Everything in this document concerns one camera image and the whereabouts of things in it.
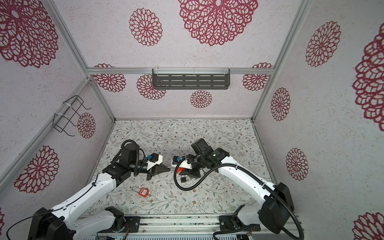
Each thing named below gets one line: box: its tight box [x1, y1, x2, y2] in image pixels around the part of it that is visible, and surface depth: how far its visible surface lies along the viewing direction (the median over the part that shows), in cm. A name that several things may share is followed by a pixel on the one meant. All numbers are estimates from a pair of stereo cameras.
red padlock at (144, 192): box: [138, 187, 150, 198], surface depth 85 cm
